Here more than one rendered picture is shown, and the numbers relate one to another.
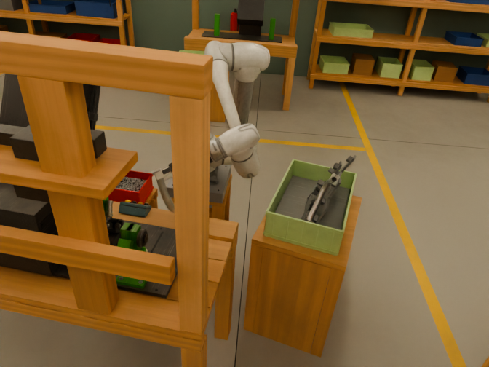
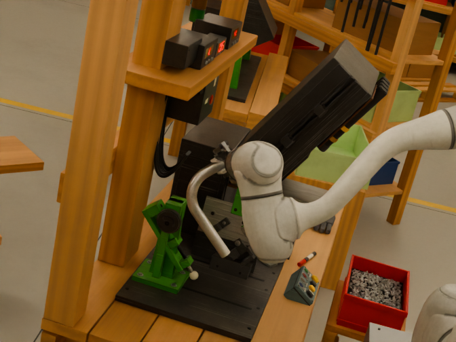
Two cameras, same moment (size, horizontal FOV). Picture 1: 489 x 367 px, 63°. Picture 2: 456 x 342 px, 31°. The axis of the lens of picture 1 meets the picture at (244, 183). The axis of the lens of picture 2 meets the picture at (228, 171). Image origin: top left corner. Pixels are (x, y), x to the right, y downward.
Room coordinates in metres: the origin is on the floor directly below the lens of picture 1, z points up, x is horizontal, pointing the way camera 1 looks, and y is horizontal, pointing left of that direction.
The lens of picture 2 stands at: (1.40, -1.77, 2.17)
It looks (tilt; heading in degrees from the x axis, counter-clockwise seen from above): 21 degrees down; 91
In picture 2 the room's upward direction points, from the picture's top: 13 degrees clockwise
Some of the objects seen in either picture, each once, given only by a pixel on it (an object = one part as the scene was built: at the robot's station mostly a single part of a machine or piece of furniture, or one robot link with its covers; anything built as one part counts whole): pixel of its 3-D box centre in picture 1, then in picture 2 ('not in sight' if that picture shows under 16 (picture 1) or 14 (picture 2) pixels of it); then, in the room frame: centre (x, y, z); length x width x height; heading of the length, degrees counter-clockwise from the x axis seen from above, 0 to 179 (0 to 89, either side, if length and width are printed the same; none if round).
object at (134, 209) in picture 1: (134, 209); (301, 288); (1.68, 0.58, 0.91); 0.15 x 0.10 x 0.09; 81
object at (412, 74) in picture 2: not in sight; (409, 71); (3.04, 7.54, 0.22); 1.20 x 0.80 x 0.44; 39
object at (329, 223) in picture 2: not in sight; (320, 220); (1.75, 1.16, 0.91); 0.20 x 0.11 x 0.03; 80
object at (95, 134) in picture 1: (80, 141); (182, 50); (1.15, 0.56, 1.59); 0.15 x 0.07 x 0.07; 81
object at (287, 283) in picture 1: (302, 263); not in sight; (1.89, -0.42, 0.39); 0.68 x 0.52 x 0.79; 161
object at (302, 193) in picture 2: not in sight; (273, 186); (1.52, 0.87, 1.11); 0.39 x 0.16 x 0.03; 171
